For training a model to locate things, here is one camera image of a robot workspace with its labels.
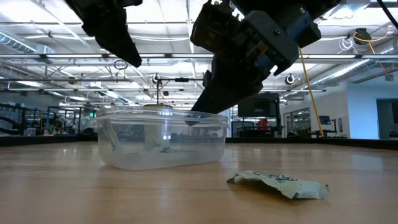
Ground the black coiled cable loop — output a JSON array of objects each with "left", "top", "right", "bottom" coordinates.
[{"left": 113, "top": 59, "right": 129, "bottom": 71}]

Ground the clear plastic bin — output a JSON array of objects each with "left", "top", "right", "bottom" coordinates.
[{"left": 92, "top": 105, "right": 230, "bottom": 171}]

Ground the black storage shelving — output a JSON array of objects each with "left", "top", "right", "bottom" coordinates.
[{"left": 0, "top": 103, "right": 26, "bottom": 137}]

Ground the black table edge border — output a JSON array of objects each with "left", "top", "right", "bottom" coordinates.
[{"left": 0, "top": 134, "right": 398, "bottom": 151}]

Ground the pale cylindrical jar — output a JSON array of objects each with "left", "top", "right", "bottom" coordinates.
[{"left": 143, "top": 103, "right": 174, "bottom": 147}]

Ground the red background object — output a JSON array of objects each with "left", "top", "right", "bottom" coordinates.
[{"left": 256, "top": 118, "right": 270, "bottom": 131}]

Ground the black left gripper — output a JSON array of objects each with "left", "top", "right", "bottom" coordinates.
[{"left": 63, "top": 0, "right": 144, "bottom": 68}]

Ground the person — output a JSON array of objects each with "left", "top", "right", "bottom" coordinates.
[{"left": 49, "top": 115, "right": 63, "bottom": 136}]

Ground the ceiling cable reel yellow cord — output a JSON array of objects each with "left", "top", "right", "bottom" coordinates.
[{"left": 353, "top": 27, "right": 373, "bottom": 45}]

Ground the green white sweetener packet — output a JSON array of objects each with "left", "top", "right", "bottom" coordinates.
[
  {"left": 226, "top": 170, "right": 331, "bottom": 200},
  {"left": 143, "top": 139, "right": 165, "bottom": 154},
  {"left": 160, "top": 146, "right": 200, "bottom": 155}
]

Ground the long white stick packet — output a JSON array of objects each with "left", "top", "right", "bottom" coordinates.
[{"left": 103, "top": 119, "right": 121, "bottom": 154}]

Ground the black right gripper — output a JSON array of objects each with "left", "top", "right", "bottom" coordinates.
[{"left": 185, "top": 0, "right": 323, "bottom": 127}]

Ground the black overhead camera frame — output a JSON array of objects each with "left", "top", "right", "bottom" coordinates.
[{"left": 156, "top": 77, "right": 208, "bottom": 105}]

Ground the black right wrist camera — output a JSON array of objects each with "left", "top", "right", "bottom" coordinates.
[{"left": 189, "top": 1, "right": 249, "bottom": 58}]

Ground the black monitor screen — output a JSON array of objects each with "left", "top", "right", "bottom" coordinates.
[{"left": 238, "top": 92, "right": 280, "bottom": 118}]

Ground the white building column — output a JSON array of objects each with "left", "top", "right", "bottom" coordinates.
[{"left": 219, "top": 107, "right": 233, "bottom": 138}]

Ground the yellow hanging cable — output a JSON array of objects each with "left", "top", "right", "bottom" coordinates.
[{"left": 297, "top": 46, "right": 325, "bottom": 138}]

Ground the silver ceiling air duct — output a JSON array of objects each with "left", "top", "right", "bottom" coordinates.
[{"left": 309, "top": 39, "right": 398, "bottom": 88}]

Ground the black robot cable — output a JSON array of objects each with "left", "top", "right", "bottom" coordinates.
[{"left": 376, "top": 0, "right": 398, "bottom": 30}]

